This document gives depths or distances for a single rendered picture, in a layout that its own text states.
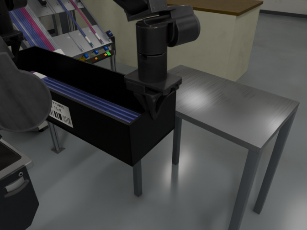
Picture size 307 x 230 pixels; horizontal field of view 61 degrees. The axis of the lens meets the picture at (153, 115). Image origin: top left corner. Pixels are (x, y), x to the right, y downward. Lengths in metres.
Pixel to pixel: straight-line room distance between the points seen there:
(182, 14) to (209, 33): 2.45
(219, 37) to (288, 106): 1.72
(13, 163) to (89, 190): 1.34
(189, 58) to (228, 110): 2.00
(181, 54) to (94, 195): 1.98
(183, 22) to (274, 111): 0.84
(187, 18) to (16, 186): 0.47
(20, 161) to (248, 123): 0.86
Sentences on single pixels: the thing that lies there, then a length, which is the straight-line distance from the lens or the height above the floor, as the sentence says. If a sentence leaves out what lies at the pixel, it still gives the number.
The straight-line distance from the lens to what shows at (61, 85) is 0.85.
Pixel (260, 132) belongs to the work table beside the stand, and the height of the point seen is 0.80.
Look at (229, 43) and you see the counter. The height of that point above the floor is 0.58.
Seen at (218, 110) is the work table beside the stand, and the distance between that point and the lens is 1.20.
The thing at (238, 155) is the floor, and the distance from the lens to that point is 2.23.
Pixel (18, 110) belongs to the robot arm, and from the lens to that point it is 0.36.
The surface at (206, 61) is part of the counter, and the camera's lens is 3.06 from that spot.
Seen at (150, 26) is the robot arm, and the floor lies 1.30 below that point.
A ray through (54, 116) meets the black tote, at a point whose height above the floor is 1.04.
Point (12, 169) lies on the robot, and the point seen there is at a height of 1.04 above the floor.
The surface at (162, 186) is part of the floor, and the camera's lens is 1.89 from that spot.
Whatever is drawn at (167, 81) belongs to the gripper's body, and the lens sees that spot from 0.51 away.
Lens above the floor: 1.41
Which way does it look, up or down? 33 degrees down
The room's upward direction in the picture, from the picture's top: straight up
